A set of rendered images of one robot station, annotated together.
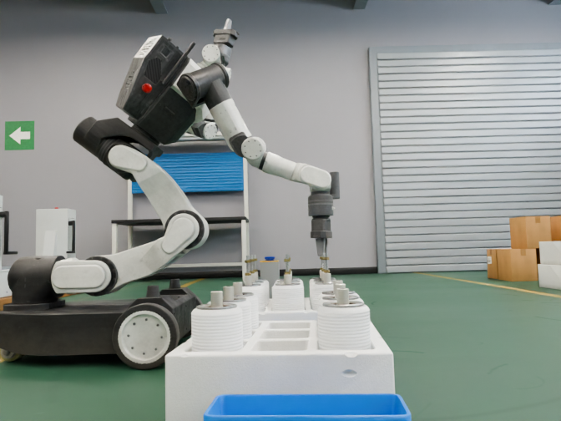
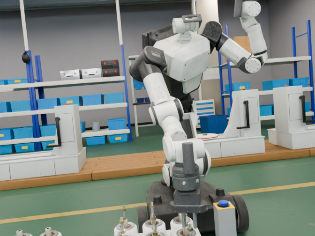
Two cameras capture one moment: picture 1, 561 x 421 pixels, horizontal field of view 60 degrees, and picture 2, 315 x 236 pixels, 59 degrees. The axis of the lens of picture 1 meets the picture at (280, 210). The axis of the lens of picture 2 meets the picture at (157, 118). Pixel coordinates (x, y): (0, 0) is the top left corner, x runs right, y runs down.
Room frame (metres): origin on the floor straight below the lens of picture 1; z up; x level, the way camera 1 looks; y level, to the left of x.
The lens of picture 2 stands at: (1.55, -1.03, 0.76)
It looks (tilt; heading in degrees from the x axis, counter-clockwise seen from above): 3 degrees down; 85
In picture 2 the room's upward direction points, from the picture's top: 5 degrees counter-clockwise
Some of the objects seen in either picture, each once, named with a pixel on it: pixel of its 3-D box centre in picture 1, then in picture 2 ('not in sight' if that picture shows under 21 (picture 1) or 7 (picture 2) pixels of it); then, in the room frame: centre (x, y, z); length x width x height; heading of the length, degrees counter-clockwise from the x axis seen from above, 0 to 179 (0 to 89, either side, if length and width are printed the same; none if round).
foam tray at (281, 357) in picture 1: (285, 377); not in sight; (1.04, 0.00, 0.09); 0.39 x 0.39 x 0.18; 86
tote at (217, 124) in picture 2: not in sight; (213, 124); (3.16, 4.49, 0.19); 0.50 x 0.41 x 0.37; 95
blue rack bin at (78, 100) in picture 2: not in sight; (71, 101); (0.33, 4.80, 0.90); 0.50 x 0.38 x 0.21; 91
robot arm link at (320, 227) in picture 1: (321, 220); (187, 192); (1.71, -0.14, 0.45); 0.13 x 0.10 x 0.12; 160
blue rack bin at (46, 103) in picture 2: not in sight; (50, 103); (-0.10, 4.81, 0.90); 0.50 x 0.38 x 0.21; 91
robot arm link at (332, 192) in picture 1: (323, 188); (188, 158); (1.72, -0.15, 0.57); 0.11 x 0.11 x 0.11; 4
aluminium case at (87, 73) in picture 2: not in sight; (92, 74); (0.80, 4.77, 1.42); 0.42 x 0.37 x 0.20; 93
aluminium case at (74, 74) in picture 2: not in sight; (72, 76); (0.39, 4.77, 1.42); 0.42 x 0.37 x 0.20; 88
